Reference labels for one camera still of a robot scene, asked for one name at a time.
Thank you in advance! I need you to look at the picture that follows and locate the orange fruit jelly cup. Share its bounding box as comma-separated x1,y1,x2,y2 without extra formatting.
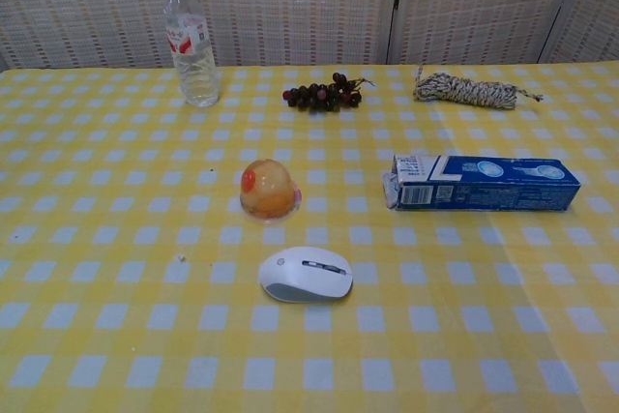
240,158,305,225

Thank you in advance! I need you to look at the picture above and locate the woven folding screen panel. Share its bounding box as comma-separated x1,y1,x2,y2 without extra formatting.
394,0,575,66
0,0,188,71
541,0,619,65
181,0,400,69

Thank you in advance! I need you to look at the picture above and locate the dark red grape bunch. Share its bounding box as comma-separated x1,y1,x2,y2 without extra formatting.
281,72,376,114

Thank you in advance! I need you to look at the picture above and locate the clear plastic water bottle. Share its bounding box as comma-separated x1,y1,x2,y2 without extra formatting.
162,0,221,108

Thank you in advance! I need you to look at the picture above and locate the white brown rope bundle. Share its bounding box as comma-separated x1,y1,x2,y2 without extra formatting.
412,66,544,111

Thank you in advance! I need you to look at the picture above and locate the yellow white checked tablecloth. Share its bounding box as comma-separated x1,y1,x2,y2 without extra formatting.
0,63,619,413

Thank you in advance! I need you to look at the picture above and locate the blue toothpaste box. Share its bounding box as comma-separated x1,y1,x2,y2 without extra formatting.
381,154,581,213

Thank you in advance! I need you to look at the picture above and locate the white computer mouse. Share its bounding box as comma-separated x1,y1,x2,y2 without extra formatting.
257,246,354,304

